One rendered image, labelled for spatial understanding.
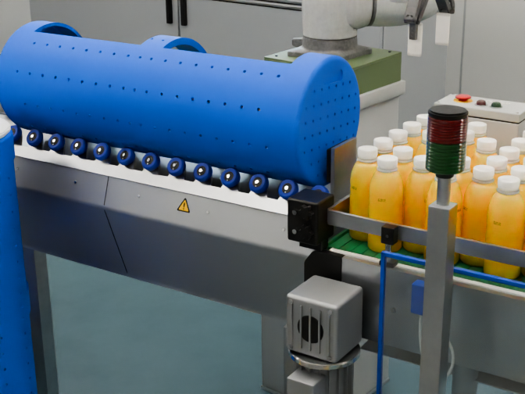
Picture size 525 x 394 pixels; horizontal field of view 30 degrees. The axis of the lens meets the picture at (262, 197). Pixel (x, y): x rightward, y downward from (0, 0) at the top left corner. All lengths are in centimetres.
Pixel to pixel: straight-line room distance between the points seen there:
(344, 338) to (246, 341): 165
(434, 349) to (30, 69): 124
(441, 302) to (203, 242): 73
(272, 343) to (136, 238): 87
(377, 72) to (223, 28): 161
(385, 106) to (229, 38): 155
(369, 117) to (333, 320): 108
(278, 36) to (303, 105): 211
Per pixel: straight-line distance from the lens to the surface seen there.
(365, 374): 313
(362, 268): 190
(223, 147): 211
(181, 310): 373
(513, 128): 221
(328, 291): 186
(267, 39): 414
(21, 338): 251
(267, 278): 219
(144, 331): 359
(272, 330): 308
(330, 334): 184
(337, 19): 274
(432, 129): 157
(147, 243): 237
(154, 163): 228
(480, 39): 504
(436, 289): 167
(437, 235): 163
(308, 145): 204
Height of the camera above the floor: 166
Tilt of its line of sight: 20 degrees down
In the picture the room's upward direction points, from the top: 1 degrees counter-clockwise
